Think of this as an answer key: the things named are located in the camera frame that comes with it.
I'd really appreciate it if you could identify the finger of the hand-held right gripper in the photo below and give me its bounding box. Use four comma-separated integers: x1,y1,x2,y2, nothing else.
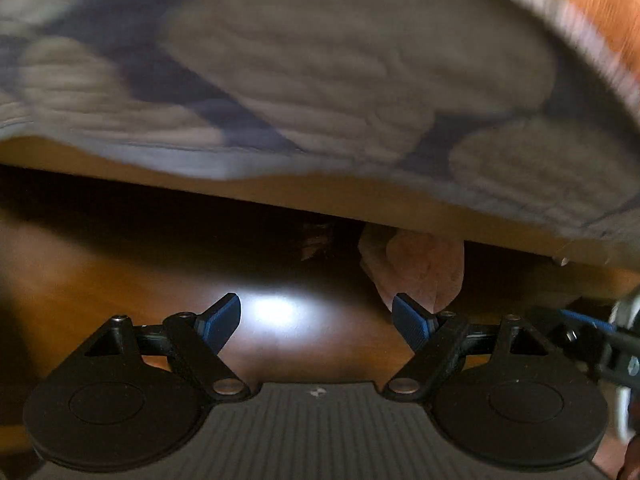
530,306,621,362

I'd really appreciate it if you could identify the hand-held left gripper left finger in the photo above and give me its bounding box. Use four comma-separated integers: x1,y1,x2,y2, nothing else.
82,292,249,403

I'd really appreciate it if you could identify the orange floral bedspread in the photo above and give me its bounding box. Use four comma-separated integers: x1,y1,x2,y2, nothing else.
0,0,640,242

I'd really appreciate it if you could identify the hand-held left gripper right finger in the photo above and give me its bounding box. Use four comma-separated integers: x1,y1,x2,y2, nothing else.
384,294,556,403

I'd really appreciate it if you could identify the brown paper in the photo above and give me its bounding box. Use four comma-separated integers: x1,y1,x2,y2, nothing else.
358,223,466,317

